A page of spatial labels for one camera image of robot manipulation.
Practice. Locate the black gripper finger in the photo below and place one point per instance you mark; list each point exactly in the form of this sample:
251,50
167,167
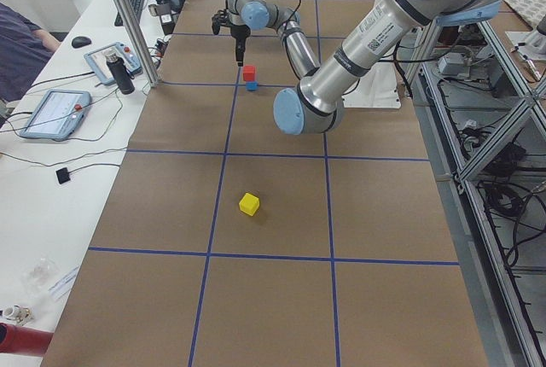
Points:
240,48

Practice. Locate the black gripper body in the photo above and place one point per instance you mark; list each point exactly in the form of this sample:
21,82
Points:
240,32

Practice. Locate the red wooden block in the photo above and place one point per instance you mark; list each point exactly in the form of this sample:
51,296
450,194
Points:
249,73

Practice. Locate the blue wooden block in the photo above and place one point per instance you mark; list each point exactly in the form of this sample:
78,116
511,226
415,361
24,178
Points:
251,85

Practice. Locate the yellow wooden block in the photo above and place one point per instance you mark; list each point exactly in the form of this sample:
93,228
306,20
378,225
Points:
249,204

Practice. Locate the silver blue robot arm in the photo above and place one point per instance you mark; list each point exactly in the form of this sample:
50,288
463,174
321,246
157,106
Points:
315,105
242,17

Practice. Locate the black keyboard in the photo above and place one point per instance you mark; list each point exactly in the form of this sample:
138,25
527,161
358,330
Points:
130,6

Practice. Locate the black water bottle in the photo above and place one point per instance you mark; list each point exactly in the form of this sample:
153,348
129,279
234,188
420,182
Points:
117,68

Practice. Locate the far teach pendant tablet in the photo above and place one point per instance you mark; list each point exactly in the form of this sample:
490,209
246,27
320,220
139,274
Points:
98,61

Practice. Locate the teach pendant tablet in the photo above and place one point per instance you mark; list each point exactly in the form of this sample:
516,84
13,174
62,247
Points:
58,115
98,61

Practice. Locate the black computer mouse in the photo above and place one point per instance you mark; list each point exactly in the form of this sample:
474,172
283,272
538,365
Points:
80,42

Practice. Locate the near teach pendant tablet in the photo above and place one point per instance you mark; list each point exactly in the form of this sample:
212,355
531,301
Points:
58,115

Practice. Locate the small black square pad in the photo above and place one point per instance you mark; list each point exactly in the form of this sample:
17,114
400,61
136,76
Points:
63,175

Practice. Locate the red fire extinguisher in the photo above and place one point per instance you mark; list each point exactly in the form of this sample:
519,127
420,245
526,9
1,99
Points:
20,340

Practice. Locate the aluminium frame post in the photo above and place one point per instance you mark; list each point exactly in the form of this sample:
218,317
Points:
138,41

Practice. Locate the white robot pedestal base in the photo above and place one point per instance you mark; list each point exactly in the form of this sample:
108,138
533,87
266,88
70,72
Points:
377,89

